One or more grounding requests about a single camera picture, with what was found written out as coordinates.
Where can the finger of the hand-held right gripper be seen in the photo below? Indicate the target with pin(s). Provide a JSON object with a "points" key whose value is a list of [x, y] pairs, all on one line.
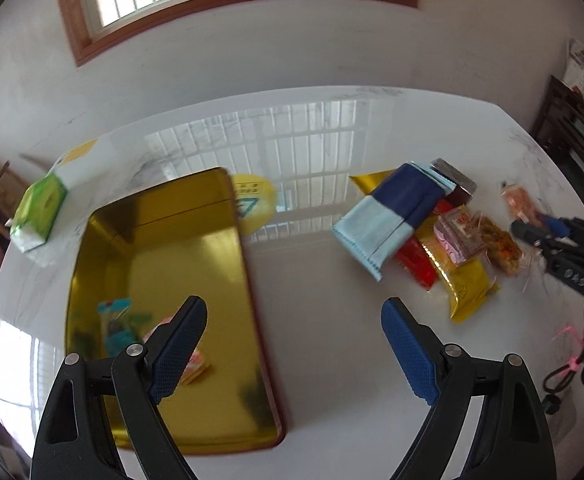
{"points": [[556, 223], [527, 231]]}

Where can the light blue snack packet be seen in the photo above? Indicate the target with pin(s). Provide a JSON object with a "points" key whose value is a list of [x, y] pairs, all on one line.
{"points": [[116, 322]]}

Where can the round yellow sticker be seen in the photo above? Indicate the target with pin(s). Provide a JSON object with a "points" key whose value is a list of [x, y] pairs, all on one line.
{"points": [[262, 195]]}

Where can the red snack packet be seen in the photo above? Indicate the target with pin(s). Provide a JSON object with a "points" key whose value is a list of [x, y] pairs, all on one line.
{"points": [[417, 265]]}

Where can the green tissue pack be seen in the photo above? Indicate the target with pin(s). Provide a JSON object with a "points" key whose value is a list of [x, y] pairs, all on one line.
{"points": [[41, 205]]}

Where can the dark speckled snack packet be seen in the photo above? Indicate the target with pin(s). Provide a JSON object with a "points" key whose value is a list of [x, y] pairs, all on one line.
{"points": [[454, 175]]}

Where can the pink cake packet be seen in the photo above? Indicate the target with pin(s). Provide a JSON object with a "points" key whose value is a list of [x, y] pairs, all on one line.
{"points": [[459, 240]]}

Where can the yellow snack packet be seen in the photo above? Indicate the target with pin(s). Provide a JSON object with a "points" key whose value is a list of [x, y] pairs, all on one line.
{"points": [[467, 290]]}

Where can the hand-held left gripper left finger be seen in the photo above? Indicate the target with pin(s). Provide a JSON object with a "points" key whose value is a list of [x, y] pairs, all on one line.
{"points": [[179, 350]]}

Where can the clear packet of orange snack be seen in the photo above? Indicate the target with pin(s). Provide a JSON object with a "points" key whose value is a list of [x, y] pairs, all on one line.
{"points": [[499, 245]]}

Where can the small pink snack packet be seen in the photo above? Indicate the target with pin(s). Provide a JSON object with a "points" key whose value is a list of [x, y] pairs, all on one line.
{"points": [[197, 364]]}

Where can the gold rectangular tin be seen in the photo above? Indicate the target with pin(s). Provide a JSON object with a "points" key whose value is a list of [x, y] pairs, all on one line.
{"points": [[171, 270]]}

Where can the navy and light blue packet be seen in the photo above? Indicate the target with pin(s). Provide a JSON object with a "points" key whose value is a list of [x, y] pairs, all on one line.
{"points": [[397, 210]]}

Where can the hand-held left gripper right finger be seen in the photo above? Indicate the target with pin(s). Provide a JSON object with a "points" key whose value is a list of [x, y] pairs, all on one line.
{"points": [[407, 350]]}

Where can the small orange snack packet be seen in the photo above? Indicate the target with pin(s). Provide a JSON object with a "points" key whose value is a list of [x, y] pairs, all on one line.
{"points": [[519, 200]]}

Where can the dark wooden chair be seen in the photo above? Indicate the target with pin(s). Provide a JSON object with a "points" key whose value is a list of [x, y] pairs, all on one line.
{"points": [[572, 125]]}

